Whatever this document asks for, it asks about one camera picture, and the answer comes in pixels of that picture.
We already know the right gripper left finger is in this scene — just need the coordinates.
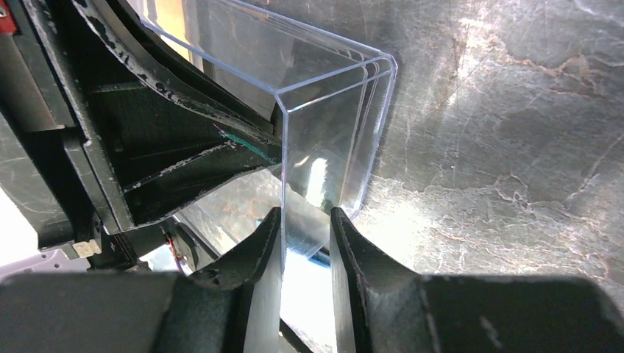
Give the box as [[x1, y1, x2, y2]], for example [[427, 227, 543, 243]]
[[1, 207, 283, 352]]

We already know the gold card stack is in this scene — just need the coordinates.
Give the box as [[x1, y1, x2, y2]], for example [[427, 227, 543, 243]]
[[145, 0, 203, 71]]

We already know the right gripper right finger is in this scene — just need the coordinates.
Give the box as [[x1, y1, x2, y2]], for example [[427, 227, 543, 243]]
[[330, 207, 623, 352]]

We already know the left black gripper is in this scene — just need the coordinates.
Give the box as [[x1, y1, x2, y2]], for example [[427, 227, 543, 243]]
[[1, 1, 282, 271]]

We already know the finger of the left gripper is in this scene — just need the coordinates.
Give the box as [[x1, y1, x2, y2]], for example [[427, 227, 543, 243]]
[[88, 85, 281, 226]]

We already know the blue card holder wallet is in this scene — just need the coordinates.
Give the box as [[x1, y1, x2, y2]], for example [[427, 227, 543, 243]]
[[287, 247, 330, 268]]

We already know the clear acrylic card tray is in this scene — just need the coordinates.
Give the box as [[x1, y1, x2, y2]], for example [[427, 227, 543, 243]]
[[131, 1, 397, 255]]

